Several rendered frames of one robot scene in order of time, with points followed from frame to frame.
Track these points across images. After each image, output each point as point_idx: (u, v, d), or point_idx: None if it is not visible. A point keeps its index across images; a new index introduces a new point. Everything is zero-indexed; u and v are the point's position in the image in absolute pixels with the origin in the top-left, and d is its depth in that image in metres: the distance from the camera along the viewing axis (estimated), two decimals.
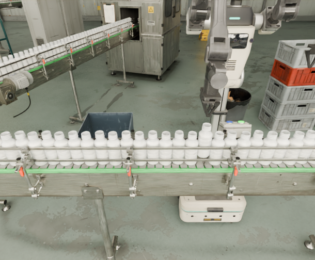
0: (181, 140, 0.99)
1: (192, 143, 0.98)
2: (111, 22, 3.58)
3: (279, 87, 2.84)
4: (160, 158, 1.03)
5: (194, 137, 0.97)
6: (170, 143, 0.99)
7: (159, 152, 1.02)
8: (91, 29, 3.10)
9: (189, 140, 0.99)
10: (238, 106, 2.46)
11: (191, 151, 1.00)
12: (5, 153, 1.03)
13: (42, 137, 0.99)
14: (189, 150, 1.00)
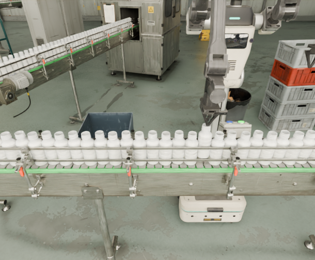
0: (181, 140, 0.99)
1: (191, 143, 0.98)
2: (111, 22, 3.58)
3: (279, 87, 2.84)
4: (160, 158, 1.03)
5: (194, 137, 0.97)
6: (170, 144, 0.99)
7: (159, 152, 1.03)
8: (91, 29, 3.10)
9: (188, 140, 0.99)
10: (238, 106, 2.46)
11: (190, 151, 1.00)
12: (5, 153, 1.03)
13: (42, 137, 0.99)
14: (188, 150, 1.00)
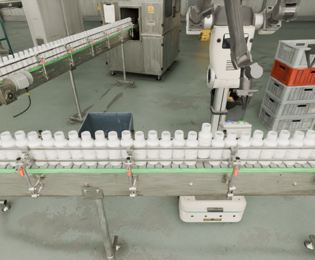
0: (181, 140, 0.99)
1: (191, 143, 0.98)
2: (111, 22, 3.58)
3: (279, 87, 2.84)
4: (160, 158, 1.03)
5: (194, 137, 0.97)
6: (170, 144, 0.99)
7: (159, 152, 1.03)
8: (91, 29, 3.10)
9: (188, 140, 0.99)
10: (238, 106, 2.46)
11: (190, 151, 1.00)
12: (5, 153, 1.03)
13: (42, 137, 0.99)
14: (188, 150, 1.00)
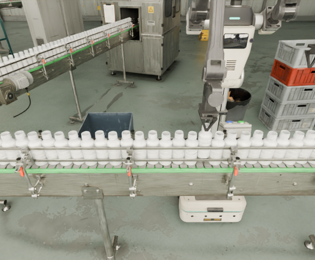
0: (181, 140, 0.99)
1: (191, 143, 0.98)
2: (111, 22, 3.58)
3: (279, 87, 2.84)
4: (160, 158, 1.03)
5: (194, 137, 0.97)
6: (170, 144, 0.99)
7: (159, 152, 1.03)
8: (91, 29, 3.10)
9: (188, 140, 0.99)
10: (238, 106, 2.46)
11: (190, 151, 1.00)
12: (5, 153, 1.03)
13: (42, 137, 0.99)
14: (188, 150, 1.00)
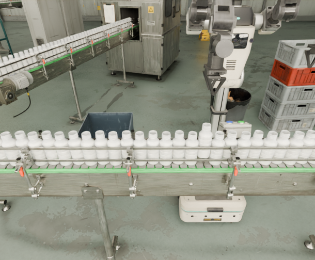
0: (182, 140, 0.99)
1: (191, 143, 0.98)
2: (111, 22, 3.58)
3: (279, 87, 2.84)
4: (160, 158, 1.03)
5: (194, 137, 0.97)
6: (170, 144, 0.99)
7: (159, 152, 1.03)
8: (91, 29, 3.10)
9: (188, 140, 0.99)
10: (238, 106, 2.46)
11: (190, 151, 1.00)
12: (5, 153, 1.03)
13: (42, 137, 0.99)
14: (188, 150, 1.00)
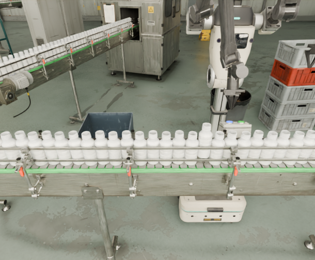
0: (182, 140, 0.99)
1: (191, 143, 0.98)
2: (111, 22, 3.58)
3: (279, 87, 2.84)
4: (160, 158, 1.03)
5: (194, 137, 0.97)
6: (170, 144, 0.99)
7: (159, 152, 1.03)
8: (91, 29, 3.10)
9: (188, 140, 0.99)
10: (238, 106, 2.46)
11: (190, 151, 1.00)
12: (5, 153, 1.03)
13: (42, 137, 0.99)
14: (188, 150, 1.00)
